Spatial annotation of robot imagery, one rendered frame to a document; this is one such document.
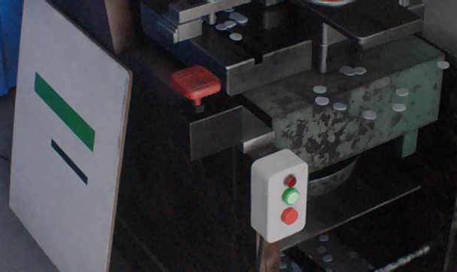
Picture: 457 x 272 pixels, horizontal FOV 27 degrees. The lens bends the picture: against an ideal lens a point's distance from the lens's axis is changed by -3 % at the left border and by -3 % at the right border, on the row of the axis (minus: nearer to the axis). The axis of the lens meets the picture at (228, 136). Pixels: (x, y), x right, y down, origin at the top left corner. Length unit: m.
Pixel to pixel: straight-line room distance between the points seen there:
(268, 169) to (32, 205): 0.97
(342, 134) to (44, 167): 0.80
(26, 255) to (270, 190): 0.98
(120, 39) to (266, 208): 0.54
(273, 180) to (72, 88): 0.69
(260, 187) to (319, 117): 0.20
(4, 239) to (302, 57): 1.01
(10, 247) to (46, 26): 0.56
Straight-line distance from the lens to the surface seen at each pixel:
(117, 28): 1.90
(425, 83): 1.80
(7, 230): 2.43
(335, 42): 1.69
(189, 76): 1.47
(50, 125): 2.18
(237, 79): 1.63
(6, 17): 2.86
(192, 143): 1.48
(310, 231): 1.88
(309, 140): 1.67
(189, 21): 1.69
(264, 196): 1.52
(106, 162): 1.96
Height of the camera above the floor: 1.51
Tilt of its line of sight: 34 degrees down
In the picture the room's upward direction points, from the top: 1 degrees counter-clockwise
